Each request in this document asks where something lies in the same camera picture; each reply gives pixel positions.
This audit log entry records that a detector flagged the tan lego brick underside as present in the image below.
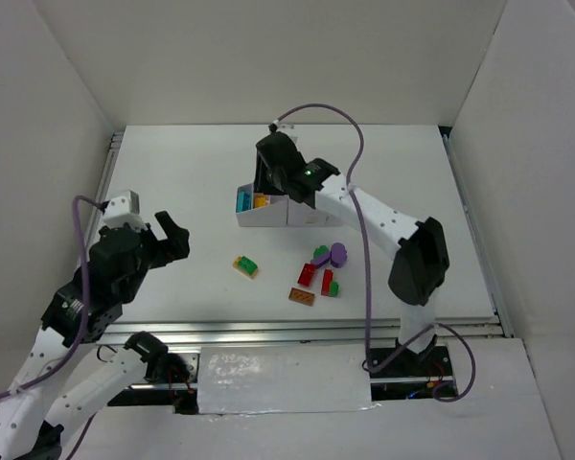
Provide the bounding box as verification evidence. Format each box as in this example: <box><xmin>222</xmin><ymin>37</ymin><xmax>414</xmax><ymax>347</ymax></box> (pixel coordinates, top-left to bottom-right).
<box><xmin>288</xmin><ymin>287</ymin><xmax>315</xmax><ymax>307</ymax></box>

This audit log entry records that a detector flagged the purple and green lego piece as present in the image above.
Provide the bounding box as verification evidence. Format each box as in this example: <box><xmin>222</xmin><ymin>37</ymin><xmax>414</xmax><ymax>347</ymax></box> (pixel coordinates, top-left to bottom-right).
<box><xmin>310</xmin><ymin>245</ymin><xmax>332</xmax><ymax>268</ymax></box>

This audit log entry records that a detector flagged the yellow butterfly lego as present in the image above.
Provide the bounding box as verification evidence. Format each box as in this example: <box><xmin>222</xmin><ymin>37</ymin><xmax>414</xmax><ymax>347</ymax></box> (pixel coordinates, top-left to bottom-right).
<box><xmin>252</xmin><ymin>193</ymin><xmax>271</xmax><ymax>209</ymax></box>

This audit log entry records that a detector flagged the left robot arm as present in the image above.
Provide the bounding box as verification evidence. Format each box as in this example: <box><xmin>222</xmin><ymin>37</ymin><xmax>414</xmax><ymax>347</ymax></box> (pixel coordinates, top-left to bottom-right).
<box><xmin>0</xmin><ymin>211</ymin><xmax>190</xmax><ymax>459</ymax></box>

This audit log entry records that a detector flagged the purple oval lego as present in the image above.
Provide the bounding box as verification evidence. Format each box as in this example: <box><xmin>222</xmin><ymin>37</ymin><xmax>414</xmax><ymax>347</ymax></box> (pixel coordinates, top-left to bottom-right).
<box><xmin>330</xmin><ymin>242</ymin><xmax>348</xmax><ymax>268</ymax></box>

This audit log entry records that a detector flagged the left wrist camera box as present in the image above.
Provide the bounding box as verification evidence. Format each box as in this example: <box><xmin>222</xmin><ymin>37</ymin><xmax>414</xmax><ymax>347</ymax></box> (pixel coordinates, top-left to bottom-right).
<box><xmin>102</xmin><ymin>190</ymin><xmax>146</xmax><ymax>231</ymax></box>

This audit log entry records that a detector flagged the white divided organizer bin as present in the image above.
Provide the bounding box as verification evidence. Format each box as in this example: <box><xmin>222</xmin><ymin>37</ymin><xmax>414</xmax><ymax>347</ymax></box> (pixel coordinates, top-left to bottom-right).
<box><xmin>236</xmin><ymin>183</ymin><xmax>342</xmax><ymax>228</ymax></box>

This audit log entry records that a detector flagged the small red lego brick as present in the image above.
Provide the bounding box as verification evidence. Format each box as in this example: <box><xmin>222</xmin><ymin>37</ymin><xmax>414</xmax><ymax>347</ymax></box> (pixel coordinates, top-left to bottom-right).
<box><xmin>321</xmin><ymin>269</ymin><xmax>334</xmax><ymax>296</ymax></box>

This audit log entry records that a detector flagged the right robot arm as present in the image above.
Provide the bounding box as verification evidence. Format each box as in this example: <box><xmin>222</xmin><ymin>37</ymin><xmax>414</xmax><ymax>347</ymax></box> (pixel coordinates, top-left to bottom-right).
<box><xmin>254</xmin><ymin>126</ymin><xmax>449</xmax><ymax>360</ymax></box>

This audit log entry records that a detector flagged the aluminium frame rail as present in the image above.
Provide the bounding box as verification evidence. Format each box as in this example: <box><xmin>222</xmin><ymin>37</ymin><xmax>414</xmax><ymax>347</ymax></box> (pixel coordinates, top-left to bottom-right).
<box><xmin>103</xmin><ymin>125</ymin><xmax>504</xmax><ymax>345</ymax></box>

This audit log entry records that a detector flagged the teal frog flower lego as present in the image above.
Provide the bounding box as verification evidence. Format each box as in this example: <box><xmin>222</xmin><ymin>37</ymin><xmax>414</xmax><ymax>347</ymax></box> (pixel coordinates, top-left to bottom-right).
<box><xmin>236</xmin><ymin>190</ymin><xmax>252</xmax><ymax>214</ymax></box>

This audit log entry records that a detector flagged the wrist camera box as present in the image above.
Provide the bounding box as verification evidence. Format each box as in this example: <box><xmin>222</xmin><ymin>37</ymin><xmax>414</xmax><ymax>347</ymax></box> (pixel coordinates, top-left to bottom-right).
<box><xmin>102</xmin><ymin>190</ymin><xmax>146</xmax><ymax>231</ymax></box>
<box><xmin>267</xmin><ymin>119</ymin><xmax>295</xmax><ymax>136</ymax></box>

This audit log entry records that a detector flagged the small green lego brick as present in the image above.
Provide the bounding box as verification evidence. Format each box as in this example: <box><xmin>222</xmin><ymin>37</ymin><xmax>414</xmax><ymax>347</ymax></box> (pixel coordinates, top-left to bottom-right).
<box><xmin>329</xmin><ymin>281</ymin><xmax>339</xmax><ymax>297</ymax></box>

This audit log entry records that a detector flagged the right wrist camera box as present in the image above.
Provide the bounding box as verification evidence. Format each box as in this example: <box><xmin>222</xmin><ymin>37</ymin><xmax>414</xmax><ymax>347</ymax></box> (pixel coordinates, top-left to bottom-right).
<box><xmin>267</xmin><ymin>119</ymin><xmax>295</xmax><ymax>136</ymax></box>

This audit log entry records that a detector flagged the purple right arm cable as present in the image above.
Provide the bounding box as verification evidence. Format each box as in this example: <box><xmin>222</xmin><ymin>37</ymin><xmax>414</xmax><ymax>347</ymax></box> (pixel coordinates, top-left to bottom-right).
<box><xmin>267</xmin><ymin>103</ymin><xmax>478</xmax><ymax>403</ymax></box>

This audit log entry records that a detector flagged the light tan lego under green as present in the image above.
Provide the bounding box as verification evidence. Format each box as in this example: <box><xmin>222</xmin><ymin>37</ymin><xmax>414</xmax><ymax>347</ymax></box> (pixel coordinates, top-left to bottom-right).
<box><xmin>233</xmin><ymin>258</ymin><xmax>260</xmax><ymax>279</ymax></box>

